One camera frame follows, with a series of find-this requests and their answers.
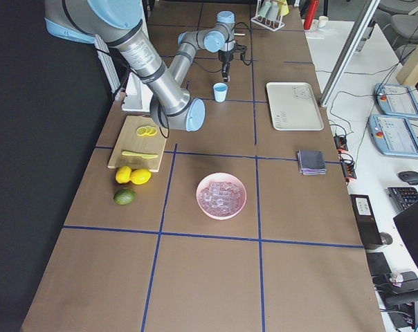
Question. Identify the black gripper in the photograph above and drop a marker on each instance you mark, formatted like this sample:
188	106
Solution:
225	57

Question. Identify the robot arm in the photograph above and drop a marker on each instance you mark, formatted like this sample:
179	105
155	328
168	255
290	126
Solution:
119	24

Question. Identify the light blue plastic cup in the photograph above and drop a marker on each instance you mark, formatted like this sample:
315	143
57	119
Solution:
220	90

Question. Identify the mint green cup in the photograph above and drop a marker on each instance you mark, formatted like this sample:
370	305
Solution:
264	8

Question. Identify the grey cup on rack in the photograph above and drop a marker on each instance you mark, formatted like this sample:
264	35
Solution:
273	12

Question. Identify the yellow cup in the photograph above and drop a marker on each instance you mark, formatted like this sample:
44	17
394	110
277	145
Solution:
283	7

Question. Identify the pink bowl of ice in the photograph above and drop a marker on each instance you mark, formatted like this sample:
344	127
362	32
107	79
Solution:
221	196

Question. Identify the cream bear serving tray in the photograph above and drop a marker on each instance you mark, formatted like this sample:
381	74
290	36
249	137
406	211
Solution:
293	107

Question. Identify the lemon slices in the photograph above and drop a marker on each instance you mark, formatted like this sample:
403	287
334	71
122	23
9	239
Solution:
147	130

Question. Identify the wooden cutting board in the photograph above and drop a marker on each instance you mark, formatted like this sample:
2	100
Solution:
128	140

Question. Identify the yellow plastic knife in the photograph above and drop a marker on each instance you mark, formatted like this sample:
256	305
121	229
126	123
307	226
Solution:
139	154

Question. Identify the grey folded cloth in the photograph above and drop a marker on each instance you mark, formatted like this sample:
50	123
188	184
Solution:
311	162

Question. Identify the whole lemon right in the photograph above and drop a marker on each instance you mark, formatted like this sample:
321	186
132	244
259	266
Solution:
140	176

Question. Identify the whole lemon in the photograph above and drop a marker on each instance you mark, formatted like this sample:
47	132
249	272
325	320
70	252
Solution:
123	174
140	176

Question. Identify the whole lemon left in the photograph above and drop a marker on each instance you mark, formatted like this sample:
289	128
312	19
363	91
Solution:
123	174

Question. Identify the green avocado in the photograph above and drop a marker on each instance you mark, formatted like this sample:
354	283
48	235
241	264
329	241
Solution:
124	196

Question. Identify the far teach pendant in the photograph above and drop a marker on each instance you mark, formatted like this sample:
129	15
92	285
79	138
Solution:
396	100

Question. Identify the teach pendant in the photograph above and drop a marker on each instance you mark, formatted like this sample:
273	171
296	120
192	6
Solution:
393	136
396	100

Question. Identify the near teach pendant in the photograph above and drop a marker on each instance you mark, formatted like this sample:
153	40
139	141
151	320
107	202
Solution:
393	136

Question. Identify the black computer mouse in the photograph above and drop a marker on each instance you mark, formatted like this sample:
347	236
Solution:
409	177

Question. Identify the black keyboard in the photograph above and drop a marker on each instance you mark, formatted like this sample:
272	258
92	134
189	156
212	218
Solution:
403	197

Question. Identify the white wire cup rack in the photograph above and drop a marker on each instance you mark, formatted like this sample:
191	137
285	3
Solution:
263	22

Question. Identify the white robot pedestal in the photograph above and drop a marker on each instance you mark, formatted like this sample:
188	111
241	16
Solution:
138	96

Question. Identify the aluminium frame post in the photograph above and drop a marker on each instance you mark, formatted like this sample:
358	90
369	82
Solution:
354	37

